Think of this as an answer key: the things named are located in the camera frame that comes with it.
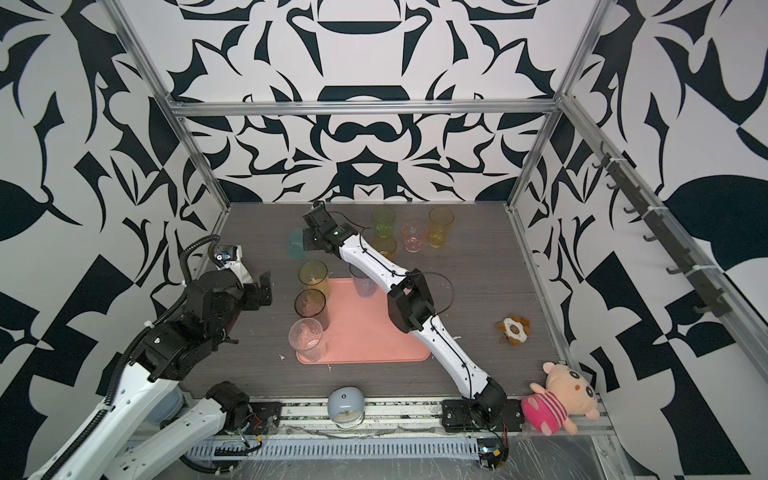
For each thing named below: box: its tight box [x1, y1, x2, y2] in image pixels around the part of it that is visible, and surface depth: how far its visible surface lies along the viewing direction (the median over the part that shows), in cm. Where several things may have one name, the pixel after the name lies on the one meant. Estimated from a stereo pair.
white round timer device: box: [327, 386, 365, 430], surface depth 72 cm
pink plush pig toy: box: [521, 362, 601, 436], surface depth 73 cm
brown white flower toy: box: [497, 314, 531, 347], surface depth 88 cm
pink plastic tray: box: [296, 277, 431, 363], surface depth 85 cm
